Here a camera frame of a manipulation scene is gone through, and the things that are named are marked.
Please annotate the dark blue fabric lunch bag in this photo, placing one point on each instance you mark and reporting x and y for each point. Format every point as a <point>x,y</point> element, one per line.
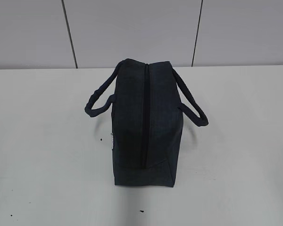
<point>148,103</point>

